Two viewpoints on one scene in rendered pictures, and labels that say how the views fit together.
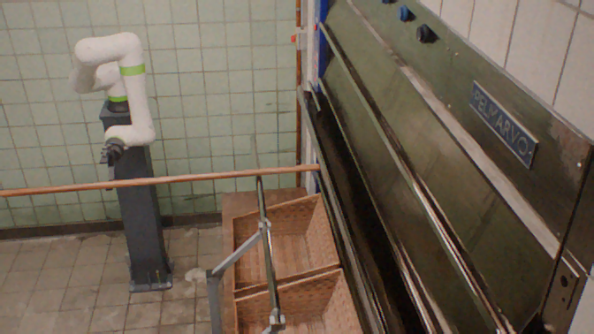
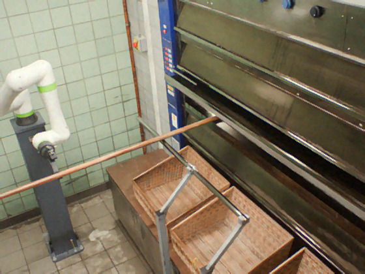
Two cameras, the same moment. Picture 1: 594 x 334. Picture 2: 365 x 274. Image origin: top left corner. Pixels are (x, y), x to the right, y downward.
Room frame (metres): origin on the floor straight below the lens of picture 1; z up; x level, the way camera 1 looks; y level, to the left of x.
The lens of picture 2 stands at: (-0.08, 0.78, 2.50)
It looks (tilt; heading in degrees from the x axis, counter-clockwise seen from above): 31 degrees down; 340
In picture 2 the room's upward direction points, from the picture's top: 5 degrees counter-clockwise
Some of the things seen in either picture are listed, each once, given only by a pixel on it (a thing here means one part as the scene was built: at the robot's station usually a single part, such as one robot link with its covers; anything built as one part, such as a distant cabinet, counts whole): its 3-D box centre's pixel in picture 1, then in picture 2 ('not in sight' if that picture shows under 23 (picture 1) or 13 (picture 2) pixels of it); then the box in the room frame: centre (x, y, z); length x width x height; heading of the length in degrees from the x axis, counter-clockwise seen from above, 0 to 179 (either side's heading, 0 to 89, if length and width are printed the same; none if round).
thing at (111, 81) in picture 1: (114, 79); (19, 101); (2.64, 0.93, 1.36); 0.16 x 0.13 x 0.19; 122
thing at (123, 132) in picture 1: (118, 138); (43, 141); (2.31, 0.84, 1.20); 0.14 x 0.13 x 0.11; 8
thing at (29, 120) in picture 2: (122, 97); (24, 113); (2.71, 0.93, 1.23); 0.26 x 0.15 x 0.06; 8
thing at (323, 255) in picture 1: (280, 250); (178, 190); (2.06, 0.07, 0.72); 0.56 x 0.49 x 0.28; 6
